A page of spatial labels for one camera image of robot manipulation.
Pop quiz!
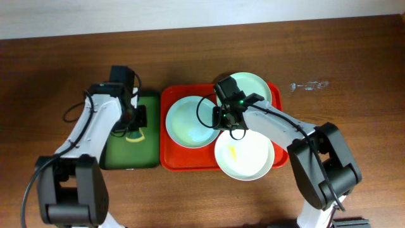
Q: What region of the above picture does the yellow green scrub sponge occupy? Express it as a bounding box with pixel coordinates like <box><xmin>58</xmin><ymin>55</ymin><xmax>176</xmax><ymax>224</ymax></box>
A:
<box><xmin>125</xmin><ymin>130</ymin><xmax>145</xmax><ymax>143</ymax></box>

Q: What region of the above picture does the light blue plate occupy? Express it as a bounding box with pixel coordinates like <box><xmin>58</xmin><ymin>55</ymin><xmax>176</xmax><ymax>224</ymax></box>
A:
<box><xmin>165</xmin><ymin>96</ymin><xmax>220</xmax><ymax>149</ymax></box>

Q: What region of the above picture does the white plate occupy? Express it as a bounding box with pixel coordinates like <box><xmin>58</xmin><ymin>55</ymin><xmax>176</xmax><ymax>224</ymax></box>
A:
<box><xmin>215</xmin><ymin>130</ymin><xmax>275</xmax><ymax>181</ymax></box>

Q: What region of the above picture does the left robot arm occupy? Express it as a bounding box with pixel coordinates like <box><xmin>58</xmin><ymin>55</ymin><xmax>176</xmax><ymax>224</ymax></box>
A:
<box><xmin>33</xmin><ymin>82</ymin><xmax>139</xmax><ymax>227</ymax></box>

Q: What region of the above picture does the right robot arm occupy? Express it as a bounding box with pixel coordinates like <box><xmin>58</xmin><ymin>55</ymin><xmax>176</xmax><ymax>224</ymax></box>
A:
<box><xmin>213</xmin><ymin>92</ymin><xmax>369</xmax><ymax>227</ymax></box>

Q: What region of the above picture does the dark green soapy tray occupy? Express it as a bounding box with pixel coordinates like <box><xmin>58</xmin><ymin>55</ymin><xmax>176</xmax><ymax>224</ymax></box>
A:
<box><xmin>100</xmin><ymin>90</ymin><xmax>160</xmax><ymax>170</ymax></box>

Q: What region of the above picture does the red plastic tray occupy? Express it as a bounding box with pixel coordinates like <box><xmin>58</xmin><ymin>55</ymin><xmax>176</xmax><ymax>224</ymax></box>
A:
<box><xmin>159</xmin><ymin>81</ymin><xmax>289</xmax><ymax>173</ymax></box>

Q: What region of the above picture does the pale green plate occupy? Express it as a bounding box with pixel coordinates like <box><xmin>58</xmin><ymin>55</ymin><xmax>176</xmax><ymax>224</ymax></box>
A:
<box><xmin>224</xmin><ymin>72</ymin><xmax>272</xmax><ymax>105</ymax></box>

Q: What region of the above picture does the black metal base rail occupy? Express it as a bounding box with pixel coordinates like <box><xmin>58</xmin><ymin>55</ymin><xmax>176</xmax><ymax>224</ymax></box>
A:
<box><xmin>332</xmin><ymin>218</ymin><xmax>371</xmax><ymax>228</ymax></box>

